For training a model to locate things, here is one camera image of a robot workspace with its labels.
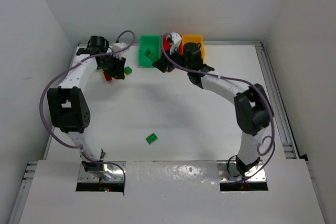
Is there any green yellow lego cluster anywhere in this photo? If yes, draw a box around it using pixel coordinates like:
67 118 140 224
124 66 133 76

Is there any lego brick tower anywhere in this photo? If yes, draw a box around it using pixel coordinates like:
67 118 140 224
103 71 113 82

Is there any green lego brick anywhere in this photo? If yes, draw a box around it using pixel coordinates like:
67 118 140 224
146 133 158 145
144 49 157 62

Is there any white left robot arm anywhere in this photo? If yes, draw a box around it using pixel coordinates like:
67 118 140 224
46 36 126 180

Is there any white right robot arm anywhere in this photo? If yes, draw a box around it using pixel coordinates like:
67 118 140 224
153 42 274 176

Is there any yellow plastic bin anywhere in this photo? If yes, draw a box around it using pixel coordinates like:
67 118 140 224
182 35 205 60

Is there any red plastic bin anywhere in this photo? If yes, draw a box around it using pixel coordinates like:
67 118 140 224
163 34 183 56

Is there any green plastic bin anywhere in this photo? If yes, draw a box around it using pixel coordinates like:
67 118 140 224
138 35 161 67

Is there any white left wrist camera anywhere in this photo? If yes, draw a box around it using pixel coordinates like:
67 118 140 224
112 42 127 58

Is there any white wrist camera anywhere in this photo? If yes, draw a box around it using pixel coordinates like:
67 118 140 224
112 42 127 58
166 32 182 55

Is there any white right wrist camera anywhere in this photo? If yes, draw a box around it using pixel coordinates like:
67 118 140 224
166 32 182 55

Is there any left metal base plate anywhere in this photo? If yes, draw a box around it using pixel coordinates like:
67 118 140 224
78 161 126 183

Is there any metal base plate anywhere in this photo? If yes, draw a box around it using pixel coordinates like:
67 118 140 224
217 160 267 183
78 161 126 183

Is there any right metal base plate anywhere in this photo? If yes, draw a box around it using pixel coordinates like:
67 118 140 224
217 160 267 183

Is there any aluminium frame rail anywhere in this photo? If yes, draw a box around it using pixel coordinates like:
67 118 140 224
255 42 299 159

